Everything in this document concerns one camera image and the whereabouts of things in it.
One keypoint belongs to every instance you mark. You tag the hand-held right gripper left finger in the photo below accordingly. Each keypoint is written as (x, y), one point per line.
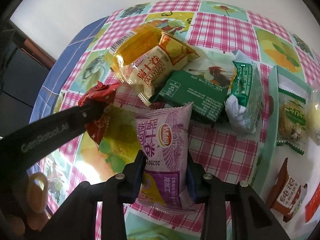
(139, 177)

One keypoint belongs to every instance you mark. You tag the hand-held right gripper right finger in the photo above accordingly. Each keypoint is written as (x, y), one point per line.
(193, 183)

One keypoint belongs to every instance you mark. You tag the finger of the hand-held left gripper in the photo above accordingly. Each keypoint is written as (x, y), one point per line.
(90, 112)

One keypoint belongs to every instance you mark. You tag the red flower print snack packet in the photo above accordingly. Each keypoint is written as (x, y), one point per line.
(105, 92)

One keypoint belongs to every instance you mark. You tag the purple swiss roll packet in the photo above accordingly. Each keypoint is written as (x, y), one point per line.
(165, 140)

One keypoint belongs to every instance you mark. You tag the pale green tray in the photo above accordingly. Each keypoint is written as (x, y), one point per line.
(273, 155)

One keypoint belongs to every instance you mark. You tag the red white biscuit packet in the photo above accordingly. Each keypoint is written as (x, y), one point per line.
(287, 197)

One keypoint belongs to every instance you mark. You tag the person's left hand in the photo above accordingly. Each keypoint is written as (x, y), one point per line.
(37, 192)

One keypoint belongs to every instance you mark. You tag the blue checked cloth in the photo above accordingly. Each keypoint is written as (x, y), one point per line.
(57, 80)

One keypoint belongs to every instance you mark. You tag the dark cabinet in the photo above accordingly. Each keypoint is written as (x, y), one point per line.
(15, 80)

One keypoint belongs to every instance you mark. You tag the cream swiss roll packet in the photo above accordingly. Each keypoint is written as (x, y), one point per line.
(152, 72)

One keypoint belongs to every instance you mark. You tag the clear yellow snack packet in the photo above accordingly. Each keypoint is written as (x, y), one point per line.
(140, 45)

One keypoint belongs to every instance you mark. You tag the dark green snack packet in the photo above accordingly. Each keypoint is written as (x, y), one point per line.
(192, 95)

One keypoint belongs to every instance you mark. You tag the crumpled green white snack packet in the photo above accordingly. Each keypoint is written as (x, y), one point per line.
(246, 92)

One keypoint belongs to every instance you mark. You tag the green edged cookie packet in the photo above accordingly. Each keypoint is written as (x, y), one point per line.
(292, 120)

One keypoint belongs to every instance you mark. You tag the red patterned snack packet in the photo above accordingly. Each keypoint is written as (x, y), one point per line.
(313, 207)

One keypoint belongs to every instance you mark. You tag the round bun in clear wrapper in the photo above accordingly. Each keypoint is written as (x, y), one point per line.
(315, 112)

